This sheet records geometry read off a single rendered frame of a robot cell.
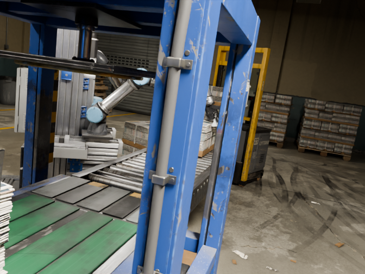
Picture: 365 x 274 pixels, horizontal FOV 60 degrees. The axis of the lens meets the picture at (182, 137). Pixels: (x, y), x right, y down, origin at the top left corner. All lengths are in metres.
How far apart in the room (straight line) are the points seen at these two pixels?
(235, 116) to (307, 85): 8.65
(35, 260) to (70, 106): 1.79
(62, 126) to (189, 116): 2.15
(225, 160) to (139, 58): 9.82
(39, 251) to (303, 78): 9.19
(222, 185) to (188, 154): 0.64
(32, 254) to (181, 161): 0.56
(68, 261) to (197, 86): 0.60
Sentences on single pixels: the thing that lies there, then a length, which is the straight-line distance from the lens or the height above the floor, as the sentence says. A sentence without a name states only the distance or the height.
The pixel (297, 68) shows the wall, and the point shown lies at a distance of 9.76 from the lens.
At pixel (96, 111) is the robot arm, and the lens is 2.27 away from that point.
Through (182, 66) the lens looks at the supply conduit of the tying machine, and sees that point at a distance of 0.53.
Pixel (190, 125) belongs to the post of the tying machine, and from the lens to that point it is 0.54.
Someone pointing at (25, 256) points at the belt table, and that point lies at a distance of 0.97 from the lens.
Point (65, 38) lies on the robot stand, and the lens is 2.59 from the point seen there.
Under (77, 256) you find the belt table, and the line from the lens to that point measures 0.95.
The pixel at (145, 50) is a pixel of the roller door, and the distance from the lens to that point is 10.80.
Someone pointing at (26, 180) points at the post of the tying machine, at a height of 0.75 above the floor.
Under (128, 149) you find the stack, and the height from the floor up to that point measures 0.56.
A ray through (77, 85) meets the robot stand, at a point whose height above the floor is 1.15.
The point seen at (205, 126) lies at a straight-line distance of 2.14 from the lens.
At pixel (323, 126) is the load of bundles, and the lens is 8.12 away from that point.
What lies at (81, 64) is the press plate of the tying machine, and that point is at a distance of 0.71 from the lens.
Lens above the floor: 1.30
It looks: 10 degrees down
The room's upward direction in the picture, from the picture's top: 8 degrees clockwise
